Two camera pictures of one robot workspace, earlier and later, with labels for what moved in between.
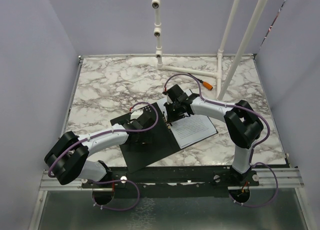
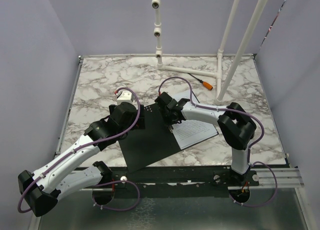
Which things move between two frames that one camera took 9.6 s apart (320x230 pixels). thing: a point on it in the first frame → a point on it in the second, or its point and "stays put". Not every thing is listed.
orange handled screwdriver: (206, 84) stays put
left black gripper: (145, 138) → (140, 124)
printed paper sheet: (190, 129) stays put
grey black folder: (138, 157) stays put
